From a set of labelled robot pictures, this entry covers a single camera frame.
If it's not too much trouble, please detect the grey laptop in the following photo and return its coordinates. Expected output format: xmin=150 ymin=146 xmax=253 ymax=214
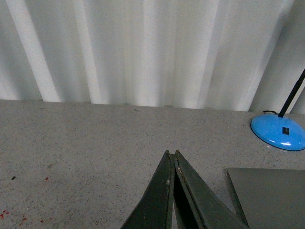
xmin=227 ymin=168 xmax=305 ymax=229

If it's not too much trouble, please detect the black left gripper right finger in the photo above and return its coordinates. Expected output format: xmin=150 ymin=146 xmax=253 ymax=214
xmin=173 ymin=150 xmax=248 ymax=229

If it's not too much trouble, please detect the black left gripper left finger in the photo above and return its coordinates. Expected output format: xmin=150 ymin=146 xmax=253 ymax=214
xmin=122 ymin=151 xmax=175 ymax=229

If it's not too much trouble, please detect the blue desk lamp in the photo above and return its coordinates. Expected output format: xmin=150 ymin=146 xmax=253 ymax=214
xmin=250 ymin=72 xmax=305 ymax=151

